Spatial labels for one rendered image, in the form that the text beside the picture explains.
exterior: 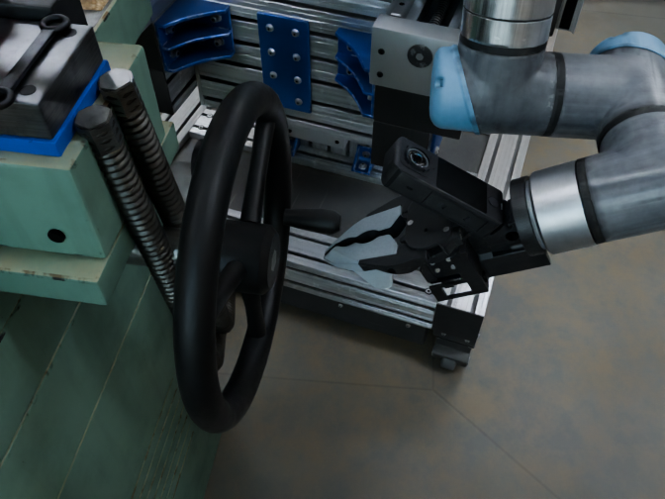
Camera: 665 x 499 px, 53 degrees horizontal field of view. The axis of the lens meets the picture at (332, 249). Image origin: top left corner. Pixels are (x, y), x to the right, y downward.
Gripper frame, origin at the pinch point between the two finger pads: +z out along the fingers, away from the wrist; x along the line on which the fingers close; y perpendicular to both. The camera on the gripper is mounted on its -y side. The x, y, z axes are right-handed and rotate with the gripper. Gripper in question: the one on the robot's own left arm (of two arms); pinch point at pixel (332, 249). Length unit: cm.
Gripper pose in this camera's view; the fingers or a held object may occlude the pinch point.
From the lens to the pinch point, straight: 66.9
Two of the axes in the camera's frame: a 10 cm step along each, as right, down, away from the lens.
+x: 1.5, -7.6, 6.3
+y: 4.9, 6.1, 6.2
